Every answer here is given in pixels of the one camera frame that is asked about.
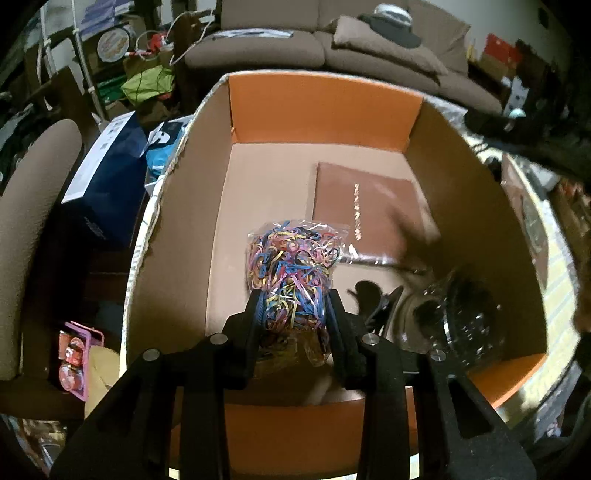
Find white drying rack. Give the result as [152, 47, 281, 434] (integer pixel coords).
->
[39, 0, 108, 121]

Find dark blue box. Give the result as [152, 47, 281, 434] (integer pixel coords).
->
[62, 111, 153, 247]

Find pink plastic holder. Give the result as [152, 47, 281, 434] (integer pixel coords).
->
[58, 322, 105, 400]

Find orange cardboard box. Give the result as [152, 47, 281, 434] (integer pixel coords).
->
[119, 70, 551, 480]

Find brown sofa cushion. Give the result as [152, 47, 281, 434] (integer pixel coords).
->
[332, 16, 448, 77]

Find black hair claw clip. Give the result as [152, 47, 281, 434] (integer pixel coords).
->
[346, 279, 404, 333]

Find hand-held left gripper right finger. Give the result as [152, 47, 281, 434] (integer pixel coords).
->
[323, 291, 539, 480]

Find flat brown packet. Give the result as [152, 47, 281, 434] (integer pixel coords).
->
[311, 161, 439, 268]

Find green bag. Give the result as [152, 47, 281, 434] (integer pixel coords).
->
[121, 67, 176, 105]

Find brown sofa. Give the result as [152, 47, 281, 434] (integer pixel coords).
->
[185, 0, 504, 116]

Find white cable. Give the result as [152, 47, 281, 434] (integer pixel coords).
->
[167, 11, 218, 66]

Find light blue packet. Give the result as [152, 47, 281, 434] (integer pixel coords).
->
[145, 117, 192, 177]

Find red cardboard box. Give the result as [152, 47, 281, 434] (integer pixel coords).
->
[484, 33, 518, 63]

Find bag of colourful rubber bands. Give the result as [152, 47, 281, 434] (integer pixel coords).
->
[245, 220, 352, 367]

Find round tin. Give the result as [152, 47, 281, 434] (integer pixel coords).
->
[97, 28, 133, 64]

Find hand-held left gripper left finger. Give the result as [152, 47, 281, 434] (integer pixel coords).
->
[48, 291, 271, 480]

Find black item on sofa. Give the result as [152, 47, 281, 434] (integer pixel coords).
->
[358, 4, 422, 48]

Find yellow plaid cloth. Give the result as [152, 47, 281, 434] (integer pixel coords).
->
[540, 222, 583, 384]

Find papers on sofa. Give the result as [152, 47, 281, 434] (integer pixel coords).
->
[212, 28, 294, 40]

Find clear bag with black contents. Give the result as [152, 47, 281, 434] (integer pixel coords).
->
[397, 268, 504, 370]

